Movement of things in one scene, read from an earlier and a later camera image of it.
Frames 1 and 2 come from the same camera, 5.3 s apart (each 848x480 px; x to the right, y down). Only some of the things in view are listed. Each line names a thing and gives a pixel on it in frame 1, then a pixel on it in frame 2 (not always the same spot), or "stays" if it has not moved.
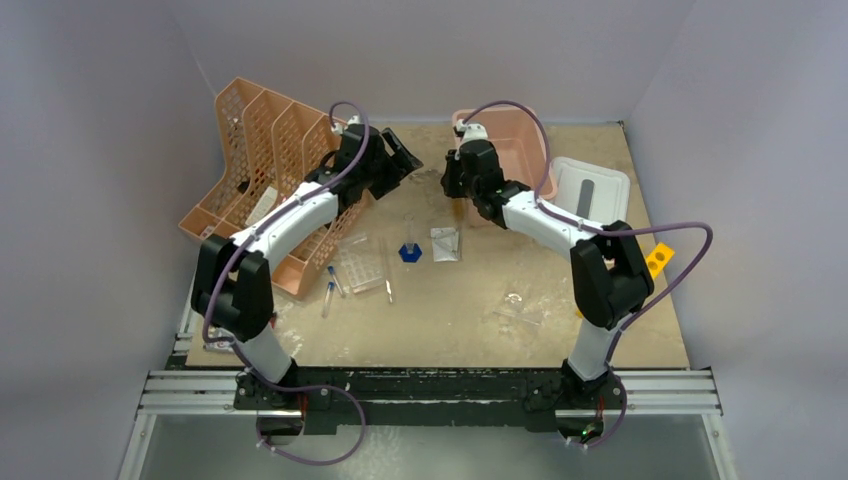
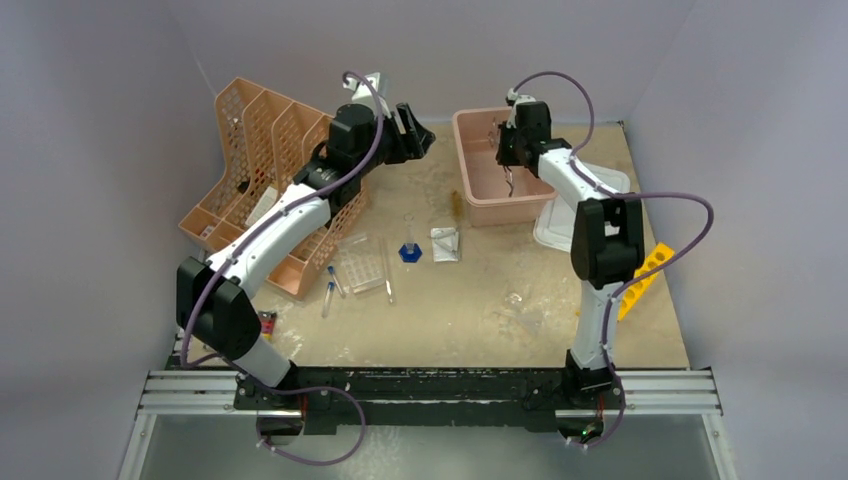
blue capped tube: (331, 270) stays
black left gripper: (395, 164) → (409, 146)
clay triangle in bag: (445, 244) stays
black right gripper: (453, 165) → (503, 156)
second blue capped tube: (331, 289) stays
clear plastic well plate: (361, 266) stays
